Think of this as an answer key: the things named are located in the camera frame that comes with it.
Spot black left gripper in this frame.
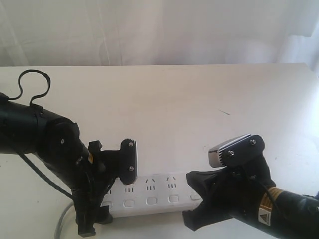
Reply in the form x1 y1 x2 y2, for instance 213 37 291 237
44 140 120 237

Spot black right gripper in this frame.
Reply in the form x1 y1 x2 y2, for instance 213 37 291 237
182 159 275 229

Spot white power strip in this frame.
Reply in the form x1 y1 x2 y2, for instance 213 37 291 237
101 172 202 218

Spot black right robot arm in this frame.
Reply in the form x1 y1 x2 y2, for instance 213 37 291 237
182 158 319 239

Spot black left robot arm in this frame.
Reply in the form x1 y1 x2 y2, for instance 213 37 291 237
0 94 114 238

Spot white curtain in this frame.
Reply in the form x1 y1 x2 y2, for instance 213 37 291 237
0 0 319 72

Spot grey power cable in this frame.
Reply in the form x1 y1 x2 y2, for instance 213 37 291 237
53 203 75 239

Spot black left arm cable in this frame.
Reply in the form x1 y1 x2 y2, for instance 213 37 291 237
0 69 75 200

